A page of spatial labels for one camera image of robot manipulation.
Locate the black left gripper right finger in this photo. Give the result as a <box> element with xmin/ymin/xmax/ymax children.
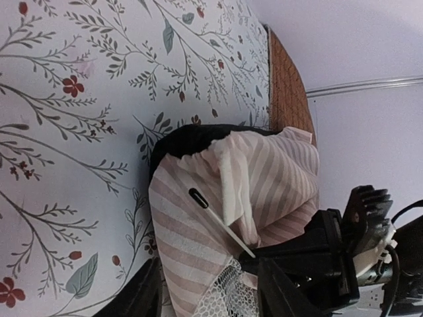
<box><xmin>258</xmin><ymin>259</ymin><xmax>333</xmax><ymax>316</ymax></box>

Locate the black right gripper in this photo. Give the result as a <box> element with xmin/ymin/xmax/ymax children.
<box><xmin>237</xmin><ymin>207</ymin><xmax>423</xmax><ymax>310</ymax></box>

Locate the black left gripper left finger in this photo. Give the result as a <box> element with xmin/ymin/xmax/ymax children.
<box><xmin>94</xmin><ymin>258</ymin><xmax>163</xmax><ymax>317</ymax></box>

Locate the pink striped pet tent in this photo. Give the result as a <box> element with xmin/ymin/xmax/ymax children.
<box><xmin>149</xmin><ymin>127</ymin><xmax>319</xmax><ymax>316</ymax></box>

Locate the white tent pole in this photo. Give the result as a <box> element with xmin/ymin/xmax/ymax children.
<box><xmin>188</xmin><ymin>188</ymin><xmax>256</xmax><ymax>259</ymax></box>

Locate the brown woven mat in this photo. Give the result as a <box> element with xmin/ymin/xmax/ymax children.
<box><xmin>265</xmin><ymin>26</ymin><xmax>317</xmax><ymax>145</ymax></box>

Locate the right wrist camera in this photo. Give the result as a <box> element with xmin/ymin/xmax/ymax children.
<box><xmin>341</xmin><ymin>185</ymin><xmax>395</xmax><ymax>287</ymax></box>

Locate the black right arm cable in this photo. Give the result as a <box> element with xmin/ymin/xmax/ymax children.
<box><xmin>379</xmin><ymin>201</ymin><xmax>423</xmax><ymax>317</ymax></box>

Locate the right aluminium frame post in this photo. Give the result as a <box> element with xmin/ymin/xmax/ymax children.
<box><xmin>306</xmin><ymin>75</ymin><xmax>422</xmax><ymax>98</ymax></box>

